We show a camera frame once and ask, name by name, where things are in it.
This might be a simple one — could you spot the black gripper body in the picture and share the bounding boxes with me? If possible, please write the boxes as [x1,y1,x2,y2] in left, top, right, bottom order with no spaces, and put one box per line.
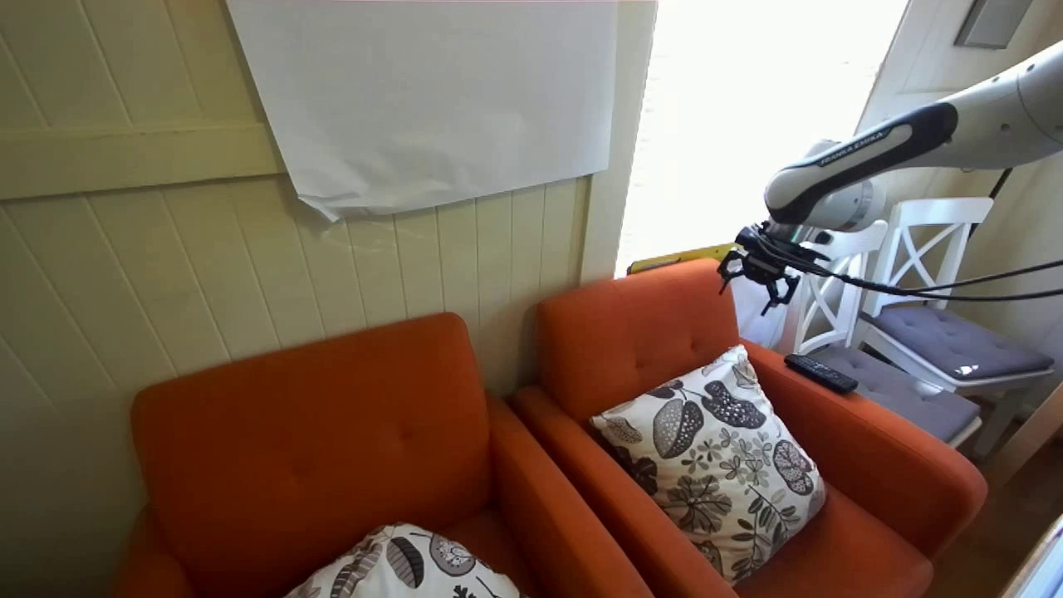
[731,222,835,285]

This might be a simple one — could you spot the leaf print white cushion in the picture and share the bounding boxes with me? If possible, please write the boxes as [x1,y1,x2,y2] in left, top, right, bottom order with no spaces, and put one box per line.
[284,521,525,598]
[588,343,830,590]

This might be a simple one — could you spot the yellow window sill strip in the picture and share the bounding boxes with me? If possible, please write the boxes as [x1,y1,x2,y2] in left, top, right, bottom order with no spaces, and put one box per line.
[626,242,764,281]

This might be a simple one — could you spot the black remote control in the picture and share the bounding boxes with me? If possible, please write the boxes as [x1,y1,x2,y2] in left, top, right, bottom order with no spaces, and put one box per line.
[784,353,864,400]

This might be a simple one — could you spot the orange armchair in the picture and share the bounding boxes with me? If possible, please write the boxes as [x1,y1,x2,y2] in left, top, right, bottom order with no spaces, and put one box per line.
[508,256,995,598]
[110,311,657,598]

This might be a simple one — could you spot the grey tufted seat pad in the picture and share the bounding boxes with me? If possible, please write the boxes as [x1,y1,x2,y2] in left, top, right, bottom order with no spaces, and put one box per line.
[791,343,984,449]
[861,304,1058,389]

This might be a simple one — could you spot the white paper sheet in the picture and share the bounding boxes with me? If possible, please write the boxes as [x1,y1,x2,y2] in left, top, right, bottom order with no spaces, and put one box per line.
[222,0,621,222]

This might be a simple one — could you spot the metal robot stand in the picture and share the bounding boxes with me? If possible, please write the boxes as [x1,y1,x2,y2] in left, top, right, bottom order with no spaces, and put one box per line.
[1001,512,1063,598]

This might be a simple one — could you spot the grey framed wall picture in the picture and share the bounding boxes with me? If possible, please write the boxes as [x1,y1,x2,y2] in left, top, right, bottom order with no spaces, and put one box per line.
[950,0,1040,54]

